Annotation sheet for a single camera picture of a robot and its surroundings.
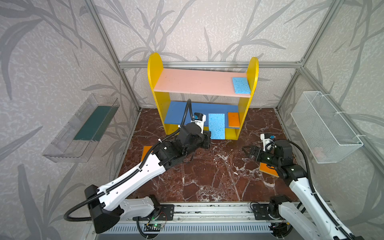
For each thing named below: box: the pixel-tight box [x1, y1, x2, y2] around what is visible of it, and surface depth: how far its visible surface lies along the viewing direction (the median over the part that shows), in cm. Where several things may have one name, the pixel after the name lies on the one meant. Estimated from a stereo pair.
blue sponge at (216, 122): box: [208, 113, 226, 140], surface depth 69 cm
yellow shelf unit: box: [147, 52, 259, 140], surface depth 79 cm
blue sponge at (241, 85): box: [232, 77, 251, 94], surface depth 75 cm
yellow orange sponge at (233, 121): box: [228, 112, 240, 128], surface depth 95 cm
